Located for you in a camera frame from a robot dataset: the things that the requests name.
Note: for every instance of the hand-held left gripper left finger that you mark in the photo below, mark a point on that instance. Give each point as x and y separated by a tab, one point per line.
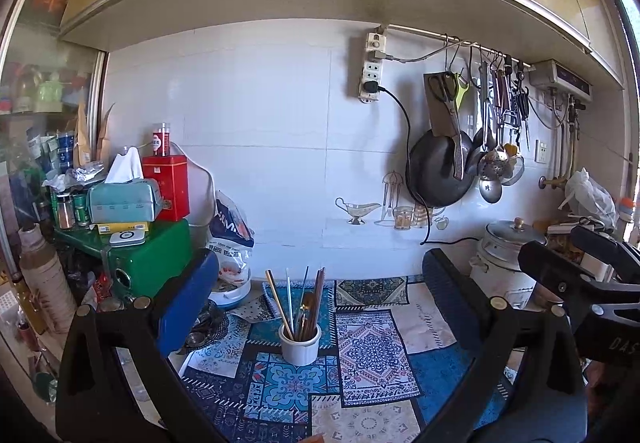
187	293

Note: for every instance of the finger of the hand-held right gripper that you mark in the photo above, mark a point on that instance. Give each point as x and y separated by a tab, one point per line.
610	255
550	268

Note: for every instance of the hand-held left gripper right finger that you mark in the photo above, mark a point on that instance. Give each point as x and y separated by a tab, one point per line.
450	295

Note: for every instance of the dark green chopstick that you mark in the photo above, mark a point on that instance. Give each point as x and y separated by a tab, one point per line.
305	288

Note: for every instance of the white ceramic cup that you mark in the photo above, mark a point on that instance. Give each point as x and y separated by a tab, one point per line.
300	348

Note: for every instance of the grey chopstick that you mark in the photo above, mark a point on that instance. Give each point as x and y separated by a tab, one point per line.
314	295

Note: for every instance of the reddish brown chopstick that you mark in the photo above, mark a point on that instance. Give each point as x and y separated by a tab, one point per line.
318	288

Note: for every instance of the white kettle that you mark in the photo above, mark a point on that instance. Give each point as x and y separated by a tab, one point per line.
599	271

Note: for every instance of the white blue-rimmed bowl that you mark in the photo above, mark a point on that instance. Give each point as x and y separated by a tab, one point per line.
232	293

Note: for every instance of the orange capped bottle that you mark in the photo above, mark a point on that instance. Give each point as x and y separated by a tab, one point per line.
627	210

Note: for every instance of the green metal box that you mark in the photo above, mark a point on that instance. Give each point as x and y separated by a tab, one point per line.
160	253

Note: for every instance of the white electric cooking pot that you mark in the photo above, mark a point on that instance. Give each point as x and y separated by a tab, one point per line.
500	253

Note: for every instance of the white plastic bag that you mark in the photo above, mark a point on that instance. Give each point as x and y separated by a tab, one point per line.
590	195

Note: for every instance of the blue and white bag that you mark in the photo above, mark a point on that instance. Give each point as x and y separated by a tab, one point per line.
230	233

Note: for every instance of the small white device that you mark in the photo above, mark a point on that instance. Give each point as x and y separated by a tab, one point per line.
127	237

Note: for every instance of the flat yellow box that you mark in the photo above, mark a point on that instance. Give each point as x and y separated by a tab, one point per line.
122	228

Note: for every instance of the patterned patchwork cloth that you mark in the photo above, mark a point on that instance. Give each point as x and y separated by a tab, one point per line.
375	358

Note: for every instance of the steel ladle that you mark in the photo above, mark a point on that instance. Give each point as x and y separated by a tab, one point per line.
490	189

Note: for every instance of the red tin box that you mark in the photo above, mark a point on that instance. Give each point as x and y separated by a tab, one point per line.
167	188

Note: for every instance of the teal tissue box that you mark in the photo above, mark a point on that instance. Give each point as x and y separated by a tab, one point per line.
122	198

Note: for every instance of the steel slotted spoon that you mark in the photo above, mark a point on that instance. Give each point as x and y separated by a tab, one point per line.
493	163

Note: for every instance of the black wok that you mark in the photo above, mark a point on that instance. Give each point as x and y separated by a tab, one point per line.
432	170

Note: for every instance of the green spice jar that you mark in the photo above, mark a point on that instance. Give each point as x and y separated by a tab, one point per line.
81	210

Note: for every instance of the brown spice jar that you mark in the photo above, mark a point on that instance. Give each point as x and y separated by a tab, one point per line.
65	212

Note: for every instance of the red round canister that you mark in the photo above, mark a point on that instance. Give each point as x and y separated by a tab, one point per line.
161	139

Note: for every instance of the small black scissors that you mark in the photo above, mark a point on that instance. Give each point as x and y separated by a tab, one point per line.
522	98

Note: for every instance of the steel cleaver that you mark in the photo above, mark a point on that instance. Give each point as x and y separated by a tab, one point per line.
440	120

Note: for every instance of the hanging steel spatula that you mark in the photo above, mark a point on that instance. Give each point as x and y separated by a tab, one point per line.
484	98

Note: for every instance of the white water heater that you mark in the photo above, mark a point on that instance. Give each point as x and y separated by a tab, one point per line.
560	78

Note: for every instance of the green peeler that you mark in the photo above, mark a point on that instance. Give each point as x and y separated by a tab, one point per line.
462	90

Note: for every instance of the black kitchen scissors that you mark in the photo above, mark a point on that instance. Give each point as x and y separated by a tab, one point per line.
444	87

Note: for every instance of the long white power strip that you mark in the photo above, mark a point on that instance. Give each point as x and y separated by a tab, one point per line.
370	78

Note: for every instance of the small white power strip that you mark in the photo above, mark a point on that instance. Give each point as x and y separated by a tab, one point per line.
376	43

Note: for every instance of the glass door cabinet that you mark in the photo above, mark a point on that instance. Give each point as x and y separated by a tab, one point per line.
40	23

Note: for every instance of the tableware wall decal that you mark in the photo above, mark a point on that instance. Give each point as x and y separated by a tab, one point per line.
400	215

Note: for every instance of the metal wall faucet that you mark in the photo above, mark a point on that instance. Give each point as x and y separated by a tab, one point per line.
560	173

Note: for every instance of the white wall socket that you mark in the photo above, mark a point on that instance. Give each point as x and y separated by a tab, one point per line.
541	151

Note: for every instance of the metal hanging rail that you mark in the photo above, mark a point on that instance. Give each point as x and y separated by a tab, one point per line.
430	33

